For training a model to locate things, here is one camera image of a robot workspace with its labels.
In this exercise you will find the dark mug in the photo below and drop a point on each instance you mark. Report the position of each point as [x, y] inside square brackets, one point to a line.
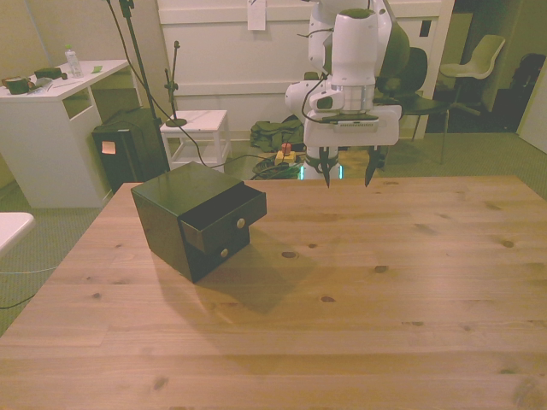
[16, 85]

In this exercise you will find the dark wall switch plate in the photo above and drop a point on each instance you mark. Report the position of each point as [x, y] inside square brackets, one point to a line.
[425, 28]

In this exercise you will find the white paper sheet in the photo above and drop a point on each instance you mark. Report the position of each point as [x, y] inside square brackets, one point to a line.
[256, 15]

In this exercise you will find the yellow emergency stop button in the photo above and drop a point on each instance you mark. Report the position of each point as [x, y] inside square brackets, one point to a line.
[286, 154]

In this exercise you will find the black box appliance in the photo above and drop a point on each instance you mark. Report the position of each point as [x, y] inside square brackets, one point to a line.
[124, 149]

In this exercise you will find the dark flat object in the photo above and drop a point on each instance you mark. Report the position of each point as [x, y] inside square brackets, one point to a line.
[48, 73]

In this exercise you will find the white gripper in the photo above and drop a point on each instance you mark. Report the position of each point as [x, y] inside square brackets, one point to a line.
[384, 128]

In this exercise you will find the white rounded table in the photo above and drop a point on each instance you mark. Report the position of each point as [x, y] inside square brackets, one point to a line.
[13, 226]

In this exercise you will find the white shell chair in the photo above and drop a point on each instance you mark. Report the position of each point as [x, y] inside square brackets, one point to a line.
[480, 60]

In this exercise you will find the small black mic stand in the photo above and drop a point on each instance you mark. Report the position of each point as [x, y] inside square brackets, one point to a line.
[173, 85]

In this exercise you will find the tall black tripod stand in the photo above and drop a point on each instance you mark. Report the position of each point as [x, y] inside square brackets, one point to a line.
[139, 60]

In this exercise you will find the white side table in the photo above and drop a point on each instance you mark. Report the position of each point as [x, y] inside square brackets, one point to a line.
[201, 121]

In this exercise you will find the clear plastic bottle green cap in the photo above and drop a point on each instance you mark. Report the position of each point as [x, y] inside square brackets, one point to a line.
[74, 62]

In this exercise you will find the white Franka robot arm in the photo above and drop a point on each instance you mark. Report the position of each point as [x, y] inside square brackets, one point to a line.
[354, 47]

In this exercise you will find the black chair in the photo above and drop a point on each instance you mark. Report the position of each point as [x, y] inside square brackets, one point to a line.
[421, 100]

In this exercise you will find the green cloth bag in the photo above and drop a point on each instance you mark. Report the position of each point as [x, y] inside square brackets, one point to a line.
[273, 132]

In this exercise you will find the white desk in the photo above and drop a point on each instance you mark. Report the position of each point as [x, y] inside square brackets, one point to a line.
[38, 128]

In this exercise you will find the black drawer with knob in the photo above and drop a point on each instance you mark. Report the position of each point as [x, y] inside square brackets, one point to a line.
[222, 222]
[224, 254]

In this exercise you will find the black drawer cabinet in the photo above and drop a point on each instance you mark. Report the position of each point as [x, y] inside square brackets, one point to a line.
[171, 200]

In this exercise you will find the green paper slip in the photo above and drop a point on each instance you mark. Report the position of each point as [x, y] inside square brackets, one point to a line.
[96, 68]

